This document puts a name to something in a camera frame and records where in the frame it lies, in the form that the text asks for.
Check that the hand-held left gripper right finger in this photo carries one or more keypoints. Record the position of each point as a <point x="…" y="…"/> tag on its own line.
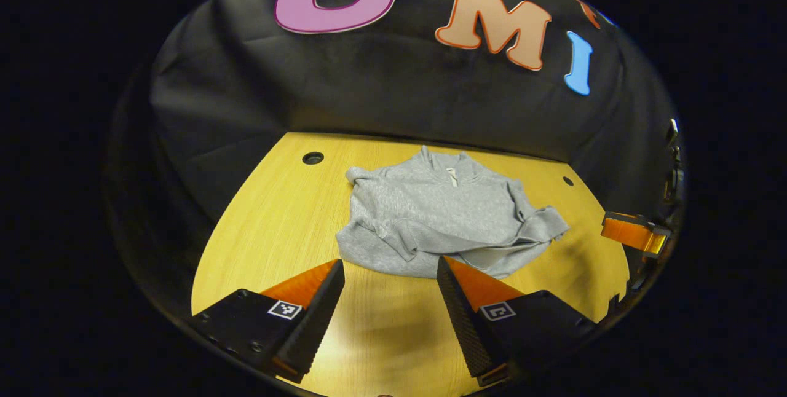
<point x="467" y="323"/>

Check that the black backdrop cloth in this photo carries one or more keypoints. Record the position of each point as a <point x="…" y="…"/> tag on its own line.
<point x="399" y="90"/>

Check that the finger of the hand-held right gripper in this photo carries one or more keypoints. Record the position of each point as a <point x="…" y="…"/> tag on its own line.
<point x="630" y="234"/>

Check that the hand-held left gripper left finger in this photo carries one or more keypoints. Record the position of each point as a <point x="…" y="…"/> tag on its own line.
<point x="313" y="329"/>

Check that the grey zip-neck sweatshirt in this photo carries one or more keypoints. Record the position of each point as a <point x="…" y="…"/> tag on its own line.
<point x="430" y="212"/>

